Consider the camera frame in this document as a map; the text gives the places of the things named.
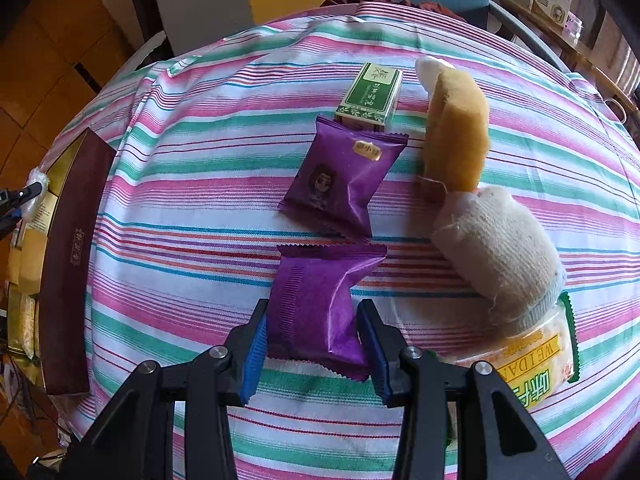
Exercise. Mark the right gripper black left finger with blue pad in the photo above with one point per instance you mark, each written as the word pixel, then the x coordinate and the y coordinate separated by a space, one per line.
pixel 132 436

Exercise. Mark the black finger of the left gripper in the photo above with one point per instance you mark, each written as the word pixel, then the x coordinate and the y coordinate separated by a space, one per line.
pixel 10 210

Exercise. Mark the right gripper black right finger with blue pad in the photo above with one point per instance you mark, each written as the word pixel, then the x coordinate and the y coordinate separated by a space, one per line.
pixel 496 437

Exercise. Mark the purple snack packet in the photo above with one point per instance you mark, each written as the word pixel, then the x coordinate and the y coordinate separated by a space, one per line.
pixel 310 315
pixel 339 175

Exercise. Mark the white plastic bag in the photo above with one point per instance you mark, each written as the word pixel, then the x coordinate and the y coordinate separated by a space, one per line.
pixel 36 190

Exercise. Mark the clear cracker snack bag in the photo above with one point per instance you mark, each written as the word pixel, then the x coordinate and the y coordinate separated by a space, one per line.
pixel 537 362

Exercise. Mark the rolled white sock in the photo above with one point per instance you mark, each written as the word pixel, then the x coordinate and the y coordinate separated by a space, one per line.
pixel 499 247

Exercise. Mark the yellow sponge upright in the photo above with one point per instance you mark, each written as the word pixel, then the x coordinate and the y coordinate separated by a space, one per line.
pixel 456 139

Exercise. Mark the striped tablecloth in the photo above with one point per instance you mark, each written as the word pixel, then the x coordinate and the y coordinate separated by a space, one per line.
pixel 207 143

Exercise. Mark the green white small box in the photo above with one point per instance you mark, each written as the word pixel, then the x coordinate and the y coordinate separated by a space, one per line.
pixel 371 100

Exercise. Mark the small white plastic ball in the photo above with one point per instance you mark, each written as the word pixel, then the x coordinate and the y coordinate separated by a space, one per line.
pixel 428 69

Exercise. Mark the dark red cloth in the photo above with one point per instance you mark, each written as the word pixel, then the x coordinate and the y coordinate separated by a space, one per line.
pixel 425 5

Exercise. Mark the striped curtain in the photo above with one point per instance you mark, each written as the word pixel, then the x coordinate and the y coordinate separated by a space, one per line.
pixel 613 55

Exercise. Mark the wooden desk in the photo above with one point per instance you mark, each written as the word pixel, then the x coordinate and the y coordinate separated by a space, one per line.
pixel 576 56

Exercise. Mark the pink jar on desk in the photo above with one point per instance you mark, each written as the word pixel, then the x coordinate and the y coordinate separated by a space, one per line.
pixel 572 29

